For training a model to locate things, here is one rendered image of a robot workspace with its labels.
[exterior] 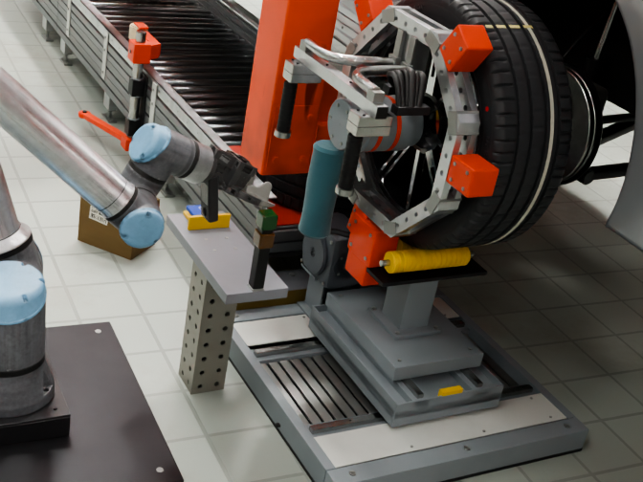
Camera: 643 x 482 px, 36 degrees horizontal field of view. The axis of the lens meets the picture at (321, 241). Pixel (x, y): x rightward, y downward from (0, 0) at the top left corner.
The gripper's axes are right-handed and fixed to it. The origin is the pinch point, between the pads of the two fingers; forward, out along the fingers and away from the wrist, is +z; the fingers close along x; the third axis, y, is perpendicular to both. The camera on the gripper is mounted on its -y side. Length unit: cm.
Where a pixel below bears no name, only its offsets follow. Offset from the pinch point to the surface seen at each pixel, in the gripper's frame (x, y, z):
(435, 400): -25, -27, 67
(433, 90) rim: 2, 43, 32
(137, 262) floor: 90, -57, 41
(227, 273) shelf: 7.4, -22.5, 8.3
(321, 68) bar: 11.0, 33.5, 4.3
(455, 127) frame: -22.5, 38.0, 19.8
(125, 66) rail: 192, -12, 59
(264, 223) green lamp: -2.8, -4.3, 1.8
